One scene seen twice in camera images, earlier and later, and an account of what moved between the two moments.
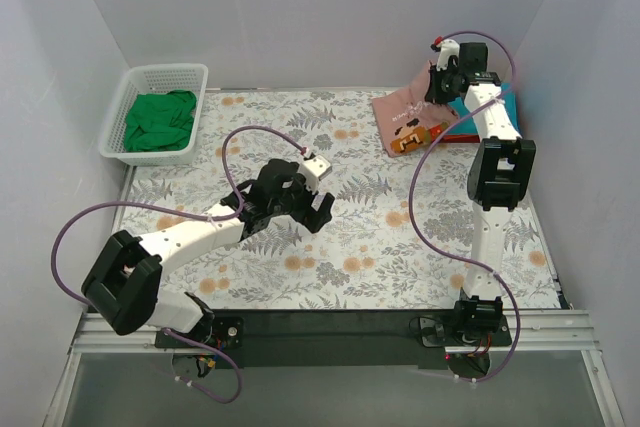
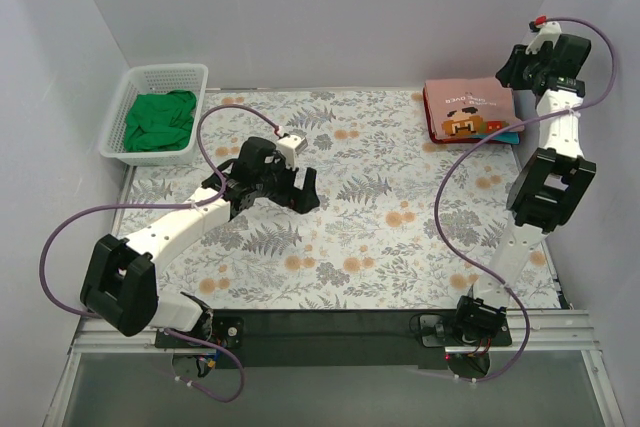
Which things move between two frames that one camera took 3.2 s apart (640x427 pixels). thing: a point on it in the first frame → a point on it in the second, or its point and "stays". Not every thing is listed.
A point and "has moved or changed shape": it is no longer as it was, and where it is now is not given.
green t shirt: [160, 121] stays
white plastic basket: [154, 79] stays
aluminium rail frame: [558, 333] stays
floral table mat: [401, 233] stays
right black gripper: [435, 88] → [520, 67]
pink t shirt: [406, 120] has moved or changed shape
